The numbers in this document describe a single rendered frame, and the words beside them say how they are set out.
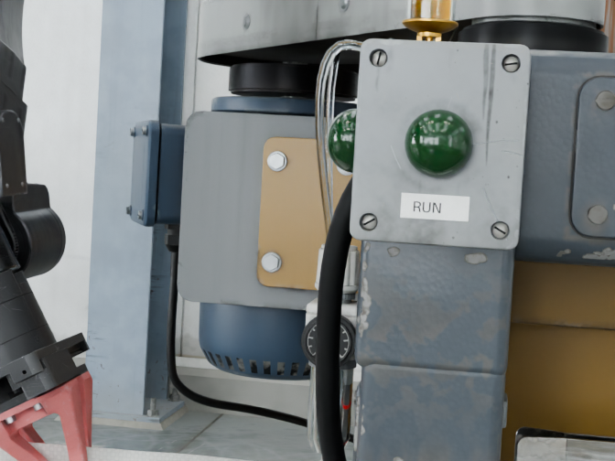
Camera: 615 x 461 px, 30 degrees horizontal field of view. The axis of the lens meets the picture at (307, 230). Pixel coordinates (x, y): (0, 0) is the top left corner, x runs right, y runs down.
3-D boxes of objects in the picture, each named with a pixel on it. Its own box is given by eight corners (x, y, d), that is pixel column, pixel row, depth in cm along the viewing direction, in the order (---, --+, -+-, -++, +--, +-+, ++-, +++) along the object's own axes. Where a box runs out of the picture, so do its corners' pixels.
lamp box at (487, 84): (348, 240, 51) (361, 37, 51) (360, 235, 56) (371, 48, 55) (518, 251, 50) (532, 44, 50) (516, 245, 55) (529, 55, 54)
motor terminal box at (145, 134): (137, 254, 98) (144, 119, 97) (123, 244, 108) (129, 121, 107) (232, 258, 100) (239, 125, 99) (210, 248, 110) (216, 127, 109)
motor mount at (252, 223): (171, 302, 97) (181, 109, 96) (191, 294, 103) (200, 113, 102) (512, 328, 92) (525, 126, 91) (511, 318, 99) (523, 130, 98)
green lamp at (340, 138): (319, 170, 52) (324, 104, 52) (329, 171, 55) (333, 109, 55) (375, 174, 52) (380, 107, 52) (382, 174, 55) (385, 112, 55)
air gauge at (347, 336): (298, 367, 76) (302, 312, 76) (303, 363, 78) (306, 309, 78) (353, 371, 76) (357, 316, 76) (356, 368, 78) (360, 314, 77)
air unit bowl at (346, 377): (302, 455, 78) (307, 366, 78) (309, 444, 81) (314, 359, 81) (345, 459, 78) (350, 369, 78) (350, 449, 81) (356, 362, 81)
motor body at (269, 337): (177, 376, 101) (191, 91, 100) (217, 350, 116) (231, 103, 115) (348, 391, 99) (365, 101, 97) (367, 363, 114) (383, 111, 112)
